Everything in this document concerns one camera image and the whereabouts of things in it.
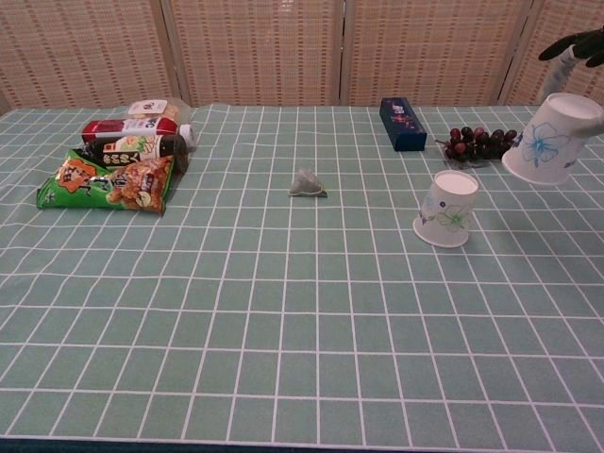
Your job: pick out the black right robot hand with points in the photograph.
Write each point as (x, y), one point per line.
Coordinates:
(587, 45)

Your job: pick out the white paper cup blue flower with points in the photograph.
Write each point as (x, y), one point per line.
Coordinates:
(542, 141)

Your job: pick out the white paper cup green flower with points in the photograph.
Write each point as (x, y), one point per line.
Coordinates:
(448, 212)

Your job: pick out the woven bamboo screen panel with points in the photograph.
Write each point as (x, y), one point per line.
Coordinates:
(255, 52)
(80, 52)
(524, 71)
(434, 52)

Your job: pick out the dark red grape bunch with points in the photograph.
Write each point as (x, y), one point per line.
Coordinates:
(476, 141)

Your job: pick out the dark blue rectangular box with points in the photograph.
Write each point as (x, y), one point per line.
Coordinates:
(403, 125)

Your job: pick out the grey pyramid tea bag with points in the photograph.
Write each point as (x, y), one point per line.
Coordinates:
(307, 185)

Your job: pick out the green grid tablecloth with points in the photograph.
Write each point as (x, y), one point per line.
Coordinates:
(283, 307)

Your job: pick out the clear cookie pack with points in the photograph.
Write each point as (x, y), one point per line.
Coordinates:
(160, 109)

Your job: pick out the dark sauce bottle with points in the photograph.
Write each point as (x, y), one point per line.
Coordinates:
(137, 151)

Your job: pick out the red white label bottle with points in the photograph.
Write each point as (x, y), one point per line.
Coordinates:
(127, 129)

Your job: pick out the green orange snack bag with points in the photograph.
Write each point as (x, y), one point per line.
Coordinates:
(113, 189)

